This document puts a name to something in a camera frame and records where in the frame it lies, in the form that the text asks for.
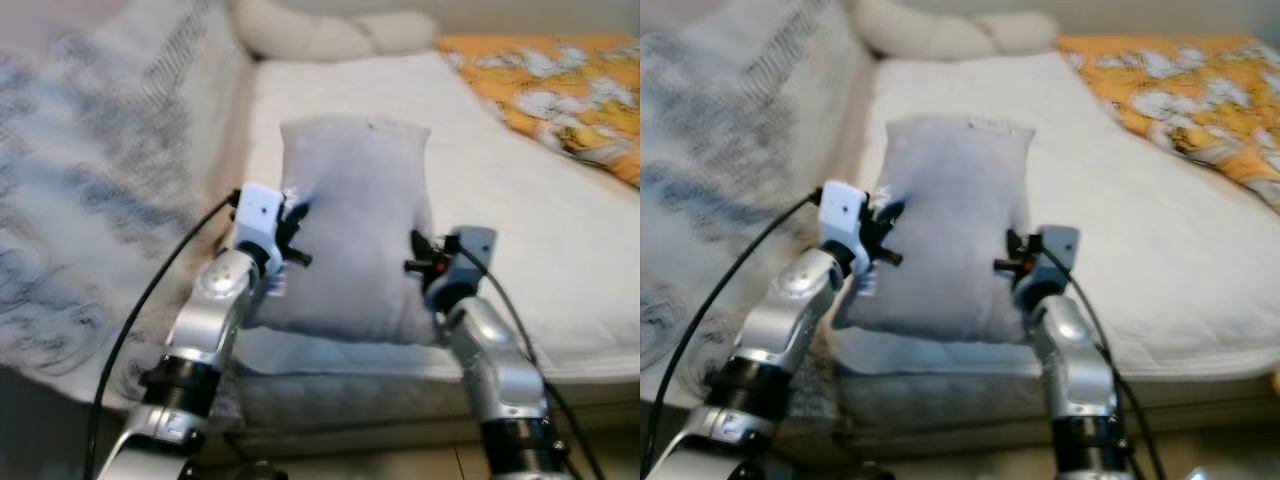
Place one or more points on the grey pillow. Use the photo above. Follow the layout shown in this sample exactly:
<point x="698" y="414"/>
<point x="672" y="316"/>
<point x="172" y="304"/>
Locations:
<point x="350" y="220"/>
<point x="950" y="220"/>

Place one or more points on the white quilted mattress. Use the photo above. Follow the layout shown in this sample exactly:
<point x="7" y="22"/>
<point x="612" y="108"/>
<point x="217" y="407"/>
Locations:
<point x="1150" y="260"/>
<point x="540" y="260"/>

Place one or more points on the yellow cartoon print blanket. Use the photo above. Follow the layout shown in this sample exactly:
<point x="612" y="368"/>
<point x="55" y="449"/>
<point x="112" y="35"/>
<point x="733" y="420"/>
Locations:
<point x="1180" y="100"/>
<point x="560" y="100"/>

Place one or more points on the beige bed frame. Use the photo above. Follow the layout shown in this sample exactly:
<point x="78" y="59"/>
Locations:
<point x="400" y="425"/>
<point x="960" y="425"/>

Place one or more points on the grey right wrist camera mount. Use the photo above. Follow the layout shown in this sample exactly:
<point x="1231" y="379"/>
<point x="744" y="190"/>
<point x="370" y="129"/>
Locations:
<point x="475" y="245"/>
<point x="1058" y="245"/>

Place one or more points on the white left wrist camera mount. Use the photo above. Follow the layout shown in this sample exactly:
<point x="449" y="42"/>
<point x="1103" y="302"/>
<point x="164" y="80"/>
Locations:
<point x="843" y="213"/>
<point x="258" y="215"/>

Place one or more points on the cream knotted pillow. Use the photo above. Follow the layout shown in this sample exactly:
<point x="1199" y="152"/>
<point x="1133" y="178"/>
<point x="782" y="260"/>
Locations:
<point x="320" y="35"/>
<point x="940" y="35"/>

